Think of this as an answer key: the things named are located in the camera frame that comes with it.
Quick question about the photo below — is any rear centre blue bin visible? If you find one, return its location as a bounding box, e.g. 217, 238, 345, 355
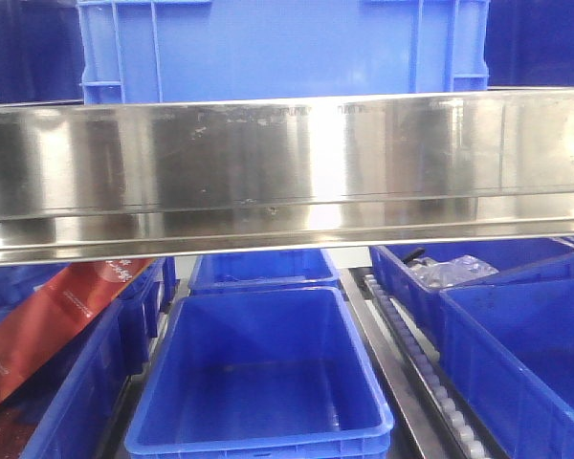
188, 249, 339, 295

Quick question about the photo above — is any blue bin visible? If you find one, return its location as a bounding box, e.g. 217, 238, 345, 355
124, 287, 394, 458
0, 259, 165, 458
188, 249, 339, 295
440, 278, 574, 458
369, 238, 574, 348

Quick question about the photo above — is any clear plastic bag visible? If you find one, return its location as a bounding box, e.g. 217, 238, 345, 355
407, 254, 499, 288

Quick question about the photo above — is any lower centre blue bin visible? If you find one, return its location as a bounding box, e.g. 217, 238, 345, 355
124, 287, 394, 458

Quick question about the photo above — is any large blue crate centre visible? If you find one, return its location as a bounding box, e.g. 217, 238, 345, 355
77, 1, 489, 103

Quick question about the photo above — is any white roller track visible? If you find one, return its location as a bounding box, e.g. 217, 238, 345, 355
364, 274, 502, 458

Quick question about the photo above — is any lower right blue bin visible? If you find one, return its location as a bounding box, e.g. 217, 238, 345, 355
440, 278, 574, 458

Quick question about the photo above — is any rear right blue bin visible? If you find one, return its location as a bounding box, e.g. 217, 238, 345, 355
369, 238, 574, 348

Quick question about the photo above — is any lower left blue bin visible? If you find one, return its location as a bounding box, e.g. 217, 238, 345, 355
0, 259, 165, 458

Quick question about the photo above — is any red cardboard box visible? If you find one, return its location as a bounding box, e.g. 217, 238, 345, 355
0, 258, 154, 404

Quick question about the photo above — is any stainless steel shelf front rail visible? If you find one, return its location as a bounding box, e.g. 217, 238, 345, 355
0, 88, 574, 266

